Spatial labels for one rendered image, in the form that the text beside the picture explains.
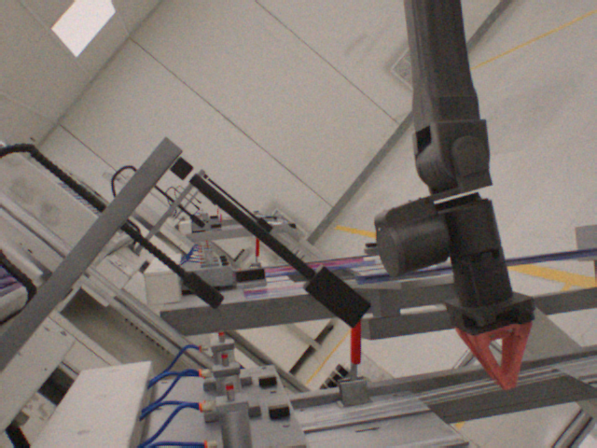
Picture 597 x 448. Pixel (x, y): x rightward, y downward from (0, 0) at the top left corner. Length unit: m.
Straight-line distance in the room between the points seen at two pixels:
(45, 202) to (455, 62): 1.15
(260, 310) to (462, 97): 0.95
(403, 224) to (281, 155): 7.57
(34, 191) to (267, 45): 6.83
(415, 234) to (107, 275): 0.95
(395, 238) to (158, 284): 1.13
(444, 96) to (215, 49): 7.66
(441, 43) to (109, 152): 7.60
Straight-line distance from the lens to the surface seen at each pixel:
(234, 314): 1.64
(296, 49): 8.48
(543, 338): 1.18
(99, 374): 0.84
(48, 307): 0.52
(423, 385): 0.92
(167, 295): 1.83
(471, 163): 0.77
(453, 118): 0.79
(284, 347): 5.31
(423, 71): 0.81
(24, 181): 1.77
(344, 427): 0.80
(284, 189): 8.31
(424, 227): 0.77
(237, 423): 0.56
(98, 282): 1.60
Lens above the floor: 1.31
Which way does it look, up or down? 7 degrees down
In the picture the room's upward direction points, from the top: 50 degrees counter-clockwise
